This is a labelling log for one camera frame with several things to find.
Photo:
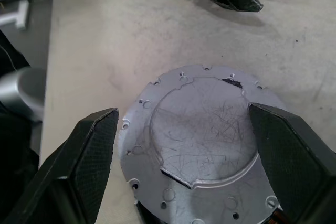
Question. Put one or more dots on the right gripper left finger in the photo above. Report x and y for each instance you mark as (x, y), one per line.
(78, 161)

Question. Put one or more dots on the silver round motor lid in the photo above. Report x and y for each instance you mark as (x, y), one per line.
(199, 134)

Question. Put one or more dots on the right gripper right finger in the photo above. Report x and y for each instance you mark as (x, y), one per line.
(296, 161)

